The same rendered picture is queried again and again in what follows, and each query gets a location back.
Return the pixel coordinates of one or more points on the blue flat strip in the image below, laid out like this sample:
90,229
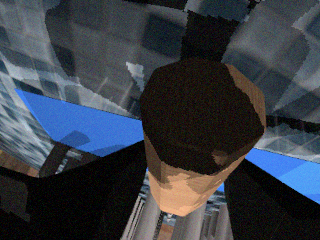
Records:
100,133

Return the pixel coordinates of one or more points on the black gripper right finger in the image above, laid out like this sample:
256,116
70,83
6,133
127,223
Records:
260,207

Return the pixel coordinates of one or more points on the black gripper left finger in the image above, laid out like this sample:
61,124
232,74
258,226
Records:
90,202

